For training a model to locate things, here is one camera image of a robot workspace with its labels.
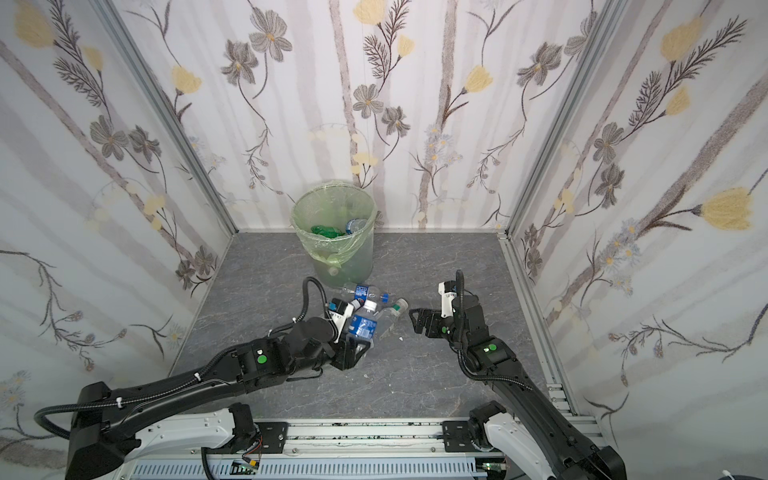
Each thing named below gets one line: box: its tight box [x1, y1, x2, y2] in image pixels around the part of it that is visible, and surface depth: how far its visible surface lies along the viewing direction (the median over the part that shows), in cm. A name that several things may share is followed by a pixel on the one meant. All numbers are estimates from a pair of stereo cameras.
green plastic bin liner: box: [291, 180, 377, 268], surface depth 98 cm
